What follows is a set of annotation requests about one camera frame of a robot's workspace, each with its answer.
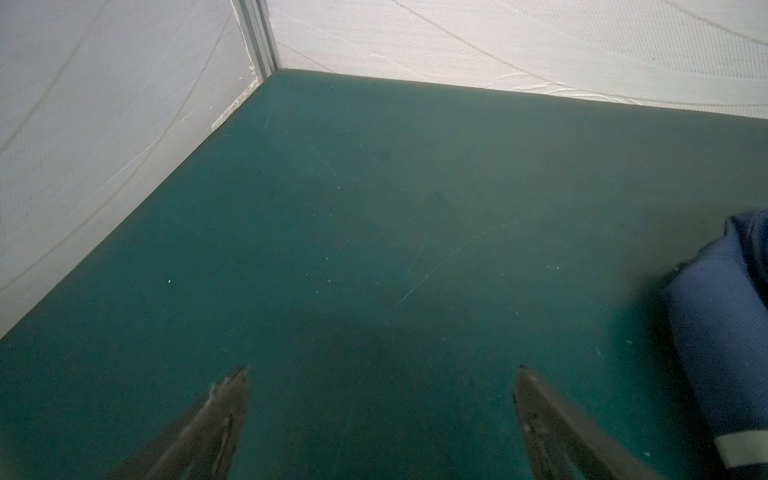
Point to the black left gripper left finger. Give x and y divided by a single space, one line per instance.
201 442

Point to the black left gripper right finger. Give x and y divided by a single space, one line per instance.
561 440

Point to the navy blue student backpack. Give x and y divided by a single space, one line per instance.
717 309

